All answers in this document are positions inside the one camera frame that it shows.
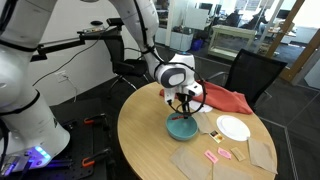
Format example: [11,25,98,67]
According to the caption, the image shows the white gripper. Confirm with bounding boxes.
[161,81,204,116]

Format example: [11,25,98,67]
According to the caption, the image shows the teal bowl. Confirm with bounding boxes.
[165,112,199,142]

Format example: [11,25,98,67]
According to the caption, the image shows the red fleece cloth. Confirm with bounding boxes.
[159,79,254,116]

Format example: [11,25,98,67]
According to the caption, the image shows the small packet with picture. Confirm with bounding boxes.
[208,129,225,144]

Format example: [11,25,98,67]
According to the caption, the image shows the blue bin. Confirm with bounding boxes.
[190,38,204,52]

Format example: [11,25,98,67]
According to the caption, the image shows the pink sugar packet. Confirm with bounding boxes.
[217,146,233,160]
[203,149,219,165]

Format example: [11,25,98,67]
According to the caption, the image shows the white low cabinet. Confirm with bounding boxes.
[154,26,194,53]

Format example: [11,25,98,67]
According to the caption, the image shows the black mesh office chair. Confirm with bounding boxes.
[206,48,288,111]

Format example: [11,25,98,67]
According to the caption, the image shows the small brown packet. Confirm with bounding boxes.
[230,146,247,162]

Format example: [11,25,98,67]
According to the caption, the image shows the pale green bench table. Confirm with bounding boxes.
[208,24,258,62]

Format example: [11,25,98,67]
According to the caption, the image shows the seated background person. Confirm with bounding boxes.
[226,9,244,28]

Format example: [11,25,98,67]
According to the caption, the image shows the black orange bar clamp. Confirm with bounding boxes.
[83,113,108,126]
[81,148,113,168]

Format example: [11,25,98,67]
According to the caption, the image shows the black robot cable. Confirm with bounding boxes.
[133,0,208,118]

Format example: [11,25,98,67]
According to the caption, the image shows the black exterior camera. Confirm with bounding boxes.
[106,17,125,28]

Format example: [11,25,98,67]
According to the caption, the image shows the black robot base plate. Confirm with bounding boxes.
[49,96,116,180]

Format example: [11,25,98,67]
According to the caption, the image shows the slanted wooden post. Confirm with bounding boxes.
[265,0,306,58]

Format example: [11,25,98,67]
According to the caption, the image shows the white wall outlet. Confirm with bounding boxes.
[55,70,69,84]

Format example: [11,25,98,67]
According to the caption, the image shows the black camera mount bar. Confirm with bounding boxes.
[31,24,123,63]

